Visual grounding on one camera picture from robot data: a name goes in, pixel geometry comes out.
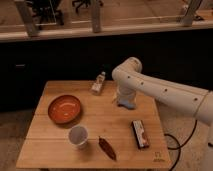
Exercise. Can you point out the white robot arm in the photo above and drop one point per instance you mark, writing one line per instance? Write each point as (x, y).
(196, 102)

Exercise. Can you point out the small white bottle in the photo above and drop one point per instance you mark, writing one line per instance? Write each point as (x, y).
(98, 84)

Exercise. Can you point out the blue sponge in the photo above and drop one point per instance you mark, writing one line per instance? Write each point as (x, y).
(127, 104)

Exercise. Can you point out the orange bowl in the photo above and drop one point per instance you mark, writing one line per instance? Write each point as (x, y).
(64, 109)

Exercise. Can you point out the white paper cup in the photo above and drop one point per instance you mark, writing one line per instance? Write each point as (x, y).
(78, 136)

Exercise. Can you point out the dark red chili pepper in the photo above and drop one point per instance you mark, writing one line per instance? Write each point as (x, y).
(107, 148)

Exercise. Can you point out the black office chair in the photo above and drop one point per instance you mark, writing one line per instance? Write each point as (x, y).
(46, 11)
(84, 2)

